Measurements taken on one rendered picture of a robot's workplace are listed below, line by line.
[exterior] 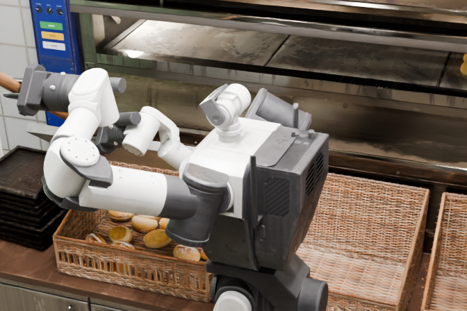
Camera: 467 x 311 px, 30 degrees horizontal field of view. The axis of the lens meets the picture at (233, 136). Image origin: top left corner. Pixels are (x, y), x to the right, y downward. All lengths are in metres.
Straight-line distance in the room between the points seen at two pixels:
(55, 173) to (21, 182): 1.38
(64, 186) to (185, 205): 0.25
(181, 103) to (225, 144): 1.10
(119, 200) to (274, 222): 0.39
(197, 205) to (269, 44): 1.42
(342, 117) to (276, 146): 0.96
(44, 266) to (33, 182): 0.30
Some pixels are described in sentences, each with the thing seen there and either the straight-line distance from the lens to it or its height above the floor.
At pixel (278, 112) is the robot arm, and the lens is 2.17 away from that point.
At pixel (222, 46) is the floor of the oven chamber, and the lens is 3.13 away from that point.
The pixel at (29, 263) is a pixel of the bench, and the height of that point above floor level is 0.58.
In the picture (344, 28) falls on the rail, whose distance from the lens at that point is 2.61.
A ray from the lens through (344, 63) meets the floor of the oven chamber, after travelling 2.99.
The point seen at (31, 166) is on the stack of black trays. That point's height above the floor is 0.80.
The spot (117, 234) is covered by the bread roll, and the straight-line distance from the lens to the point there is 3.09.
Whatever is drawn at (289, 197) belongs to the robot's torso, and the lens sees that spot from 1.91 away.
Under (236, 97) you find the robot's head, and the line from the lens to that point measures 1.97.
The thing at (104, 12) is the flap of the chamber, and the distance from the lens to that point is 2.89.
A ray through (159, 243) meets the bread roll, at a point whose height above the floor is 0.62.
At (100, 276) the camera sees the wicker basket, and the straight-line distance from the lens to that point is 2.96.
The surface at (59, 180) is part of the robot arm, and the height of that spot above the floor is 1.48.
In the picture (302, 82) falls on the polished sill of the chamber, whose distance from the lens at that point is 2.88.
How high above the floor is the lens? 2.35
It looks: 28 degrees down
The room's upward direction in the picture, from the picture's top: 2 degrees counter-clockwise
